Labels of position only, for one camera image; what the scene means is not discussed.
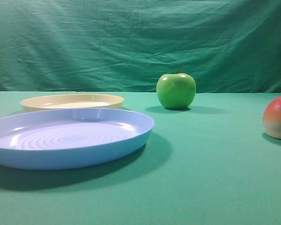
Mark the green apple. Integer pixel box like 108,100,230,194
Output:
156,71,197,110

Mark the green backdrop cloth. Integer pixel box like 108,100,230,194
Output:
0,0,281,93

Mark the yellow plate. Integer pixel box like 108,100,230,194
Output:
21,94,125,112

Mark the blue plate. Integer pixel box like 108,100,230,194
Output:
0,108,155,170

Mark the green tablecloth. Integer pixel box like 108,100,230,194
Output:
0,92,281,225

